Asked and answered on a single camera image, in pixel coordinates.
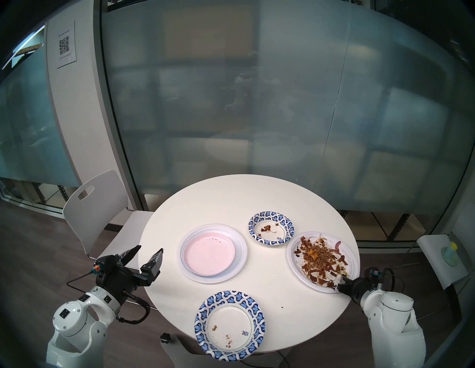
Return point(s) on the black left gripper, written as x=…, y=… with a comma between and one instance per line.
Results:
x=117, y=280

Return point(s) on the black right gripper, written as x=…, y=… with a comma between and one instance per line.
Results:
x=365, y=285

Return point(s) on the white paper plate with leftovers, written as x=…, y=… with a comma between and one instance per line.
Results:
x=352, y=259

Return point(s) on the pink plate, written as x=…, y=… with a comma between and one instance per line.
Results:
x=209, y=256

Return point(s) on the light blue plate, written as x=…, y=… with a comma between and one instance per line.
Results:
x=222, y=274

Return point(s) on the plain white paper plate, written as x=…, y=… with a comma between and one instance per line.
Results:
x=241, y=256

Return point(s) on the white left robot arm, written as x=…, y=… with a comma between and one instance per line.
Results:
x=74, y=322

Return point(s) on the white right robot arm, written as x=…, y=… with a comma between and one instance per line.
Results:
x=393, y=326

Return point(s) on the brown orange food scraps pile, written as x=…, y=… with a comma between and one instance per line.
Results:
x=319, y=256

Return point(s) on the white chair with black legs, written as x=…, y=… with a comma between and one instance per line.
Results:
x=441, y=263

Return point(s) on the few brown food scraps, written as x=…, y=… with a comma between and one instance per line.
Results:
x=266, y=228

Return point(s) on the small blue patterned paper bowl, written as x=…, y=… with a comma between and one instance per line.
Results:
x=256, y=226

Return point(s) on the large blue patterned paper plate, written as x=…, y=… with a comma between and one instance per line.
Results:
x=230, y=324

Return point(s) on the green bottle with yellow cap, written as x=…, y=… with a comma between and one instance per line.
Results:
x=450, y=254

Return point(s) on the paper sign with QR code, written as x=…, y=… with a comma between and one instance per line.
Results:
x=66, y=44

